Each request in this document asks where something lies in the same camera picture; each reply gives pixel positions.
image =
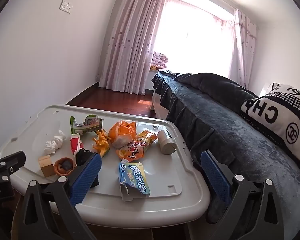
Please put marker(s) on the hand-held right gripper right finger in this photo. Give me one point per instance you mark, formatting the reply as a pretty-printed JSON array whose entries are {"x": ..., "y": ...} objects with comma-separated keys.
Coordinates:
[{"x": 215, "y": 177}]

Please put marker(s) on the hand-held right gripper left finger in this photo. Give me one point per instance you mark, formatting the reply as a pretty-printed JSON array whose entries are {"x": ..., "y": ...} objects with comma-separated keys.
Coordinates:
[{"x": 86, "y": 177}]

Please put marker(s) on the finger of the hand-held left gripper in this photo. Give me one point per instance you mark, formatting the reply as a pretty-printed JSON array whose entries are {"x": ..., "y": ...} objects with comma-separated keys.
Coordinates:
[{"x": 8, "y": 161}]

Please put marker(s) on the black bag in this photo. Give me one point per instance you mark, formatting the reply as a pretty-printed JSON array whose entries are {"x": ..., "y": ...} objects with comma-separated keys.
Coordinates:
[{"x": 82, "y": 156}]

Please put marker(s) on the small orange pot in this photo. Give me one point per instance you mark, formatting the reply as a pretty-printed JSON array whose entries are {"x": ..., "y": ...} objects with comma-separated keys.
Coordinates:
[{"x": 64, "y": 167}]

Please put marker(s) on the red and white wrapper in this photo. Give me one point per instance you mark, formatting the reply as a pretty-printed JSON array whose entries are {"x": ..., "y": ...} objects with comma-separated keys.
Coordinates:
[{"x": 75, "y": 142}]

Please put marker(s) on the blue and white carton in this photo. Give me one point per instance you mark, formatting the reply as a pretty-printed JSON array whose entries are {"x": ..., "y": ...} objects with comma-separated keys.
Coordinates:
[{"x": 132, "y": 178}]

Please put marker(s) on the white tissue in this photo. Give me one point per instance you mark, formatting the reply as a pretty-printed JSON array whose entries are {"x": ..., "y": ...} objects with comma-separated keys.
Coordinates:
[{"x": 54, "y": 143}]

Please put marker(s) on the green snack wrapper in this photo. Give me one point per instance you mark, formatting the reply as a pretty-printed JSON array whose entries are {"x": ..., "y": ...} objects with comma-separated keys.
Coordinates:
[{"x": 90, "y": 125}]

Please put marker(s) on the orange plastic bag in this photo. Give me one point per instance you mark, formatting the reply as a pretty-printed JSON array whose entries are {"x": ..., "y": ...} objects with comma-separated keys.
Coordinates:
[{"x": 120, "y": 133}]

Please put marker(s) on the orange snack packet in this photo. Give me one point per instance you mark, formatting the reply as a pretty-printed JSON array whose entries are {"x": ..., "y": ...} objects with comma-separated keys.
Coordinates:
[{"x": 136, "y": 150}]

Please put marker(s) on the dark grey blanket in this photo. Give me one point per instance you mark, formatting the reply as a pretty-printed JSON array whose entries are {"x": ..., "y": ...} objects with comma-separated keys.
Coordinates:
[{"x": 215, "y": 120}]

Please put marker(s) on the white plastic bin lid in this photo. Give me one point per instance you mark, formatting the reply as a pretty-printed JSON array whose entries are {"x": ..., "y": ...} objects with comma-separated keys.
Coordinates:
[{"x": 52, "y": 120}]

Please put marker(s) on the black and white pillow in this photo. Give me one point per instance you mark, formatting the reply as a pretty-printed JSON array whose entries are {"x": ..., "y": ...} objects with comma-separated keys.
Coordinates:
[{"x": 277, "y": 120}]

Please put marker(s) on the white bed base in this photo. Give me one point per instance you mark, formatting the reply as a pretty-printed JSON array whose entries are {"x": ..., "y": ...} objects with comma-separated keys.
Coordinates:
[{"x": 157, "y": 105}]

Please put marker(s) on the yellow cloth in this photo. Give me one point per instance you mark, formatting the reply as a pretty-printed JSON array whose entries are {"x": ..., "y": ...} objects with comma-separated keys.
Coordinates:
[{"x": 154, "y": 67}]

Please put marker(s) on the folded pink quilt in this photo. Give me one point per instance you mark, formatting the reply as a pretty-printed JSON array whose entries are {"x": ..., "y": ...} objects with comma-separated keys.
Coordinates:
[{"x": 160, "y": 58}]

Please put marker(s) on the narrow pink dotted curtain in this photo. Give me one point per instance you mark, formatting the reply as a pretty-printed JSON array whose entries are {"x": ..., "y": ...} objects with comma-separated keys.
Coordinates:
[{"x": 243, "y": 47}]

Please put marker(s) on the wide pink dotted curtain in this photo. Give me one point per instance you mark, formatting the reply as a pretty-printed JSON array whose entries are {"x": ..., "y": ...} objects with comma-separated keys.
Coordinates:
[{"x": 135, "y": 37}]

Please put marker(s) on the white wall socket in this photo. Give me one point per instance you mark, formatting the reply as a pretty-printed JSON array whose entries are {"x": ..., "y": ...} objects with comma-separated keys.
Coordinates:
[{"x": 66, "y": 6}]

